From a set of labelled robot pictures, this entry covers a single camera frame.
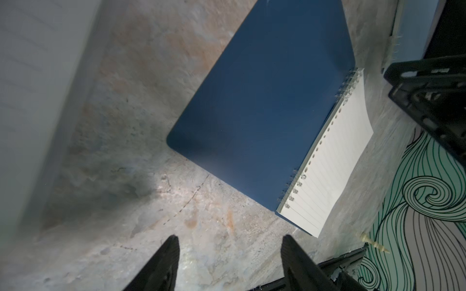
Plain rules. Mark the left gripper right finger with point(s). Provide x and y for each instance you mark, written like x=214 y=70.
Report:
x=300 y=272

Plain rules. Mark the light blue spiral notebook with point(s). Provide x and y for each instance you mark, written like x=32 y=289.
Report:
x=413 y=27

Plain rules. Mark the small yellowish object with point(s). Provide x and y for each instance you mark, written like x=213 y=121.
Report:
x=366 y=239

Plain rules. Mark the black hard case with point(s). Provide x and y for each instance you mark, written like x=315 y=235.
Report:
x=449 y=37

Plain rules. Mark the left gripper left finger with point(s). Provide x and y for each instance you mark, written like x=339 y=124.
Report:
x=160 y=272

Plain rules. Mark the dark blue spiral notebook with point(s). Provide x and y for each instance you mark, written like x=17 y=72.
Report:
x=281 y=116

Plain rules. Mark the cream lined spiral notebook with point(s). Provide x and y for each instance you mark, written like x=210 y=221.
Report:
x=42 y=43

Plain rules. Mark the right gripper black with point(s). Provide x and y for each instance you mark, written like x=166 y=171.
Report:
x=432 y=92

